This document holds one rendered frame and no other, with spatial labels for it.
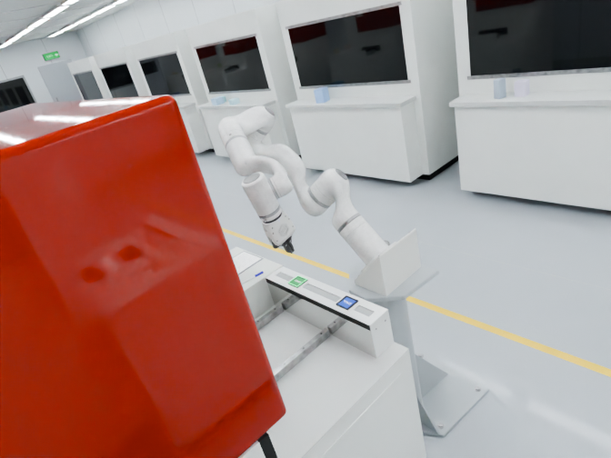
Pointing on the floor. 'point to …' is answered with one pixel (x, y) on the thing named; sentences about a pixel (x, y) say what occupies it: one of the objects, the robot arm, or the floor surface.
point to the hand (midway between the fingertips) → (288, 247)
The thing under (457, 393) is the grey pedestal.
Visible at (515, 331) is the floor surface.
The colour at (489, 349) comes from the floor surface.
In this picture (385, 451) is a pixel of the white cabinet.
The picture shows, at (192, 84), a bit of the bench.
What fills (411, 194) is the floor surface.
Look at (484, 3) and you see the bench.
